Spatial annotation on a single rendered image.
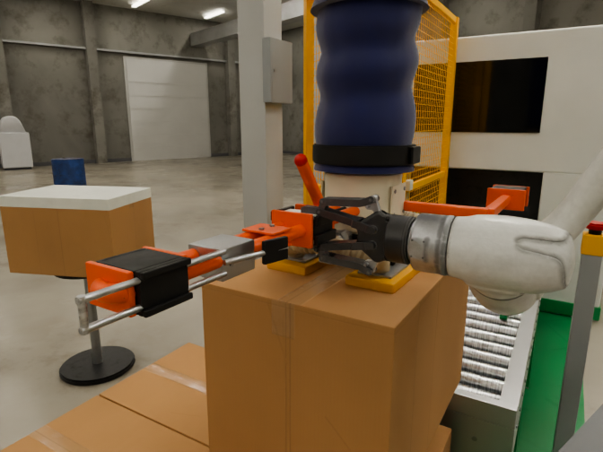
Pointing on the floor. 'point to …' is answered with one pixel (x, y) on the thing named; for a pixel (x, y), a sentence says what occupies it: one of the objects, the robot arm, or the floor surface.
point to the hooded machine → (14, 145)
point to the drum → (68, 171)
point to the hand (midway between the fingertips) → (301, 225)
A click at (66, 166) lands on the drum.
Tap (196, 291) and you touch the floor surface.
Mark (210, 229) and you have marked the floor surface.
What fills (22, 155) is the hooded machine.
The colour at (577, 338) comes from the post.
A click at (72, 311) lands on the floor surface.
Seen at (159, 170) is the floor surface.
